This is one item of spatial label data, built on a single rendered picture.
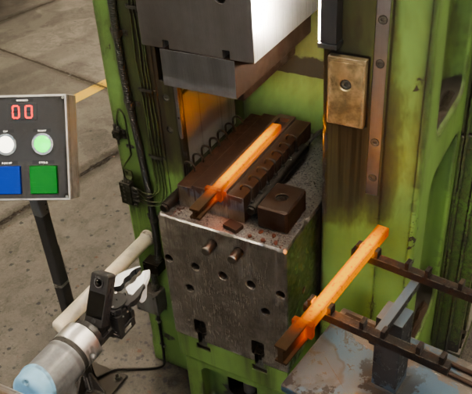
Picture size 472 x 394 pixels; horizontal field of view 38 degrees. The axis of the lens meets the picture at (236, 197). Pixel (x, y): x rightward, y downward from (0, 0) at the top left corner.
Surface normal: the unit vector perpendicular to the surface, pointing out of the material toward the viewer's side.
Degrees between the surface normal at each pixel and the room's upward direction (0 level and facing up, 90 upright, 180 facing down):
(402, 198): 90
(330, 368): 0
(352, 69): 90
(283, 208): 0
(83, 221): 0
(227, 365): 90
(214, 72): 90
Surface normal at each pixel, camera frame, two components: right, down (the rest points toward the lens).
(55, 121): -0.08, 0.10
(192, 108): 0.88, 0.24
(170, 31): -0.48, 0.53
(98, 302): -0.44, 0.04
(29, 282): -0.06, -0.81
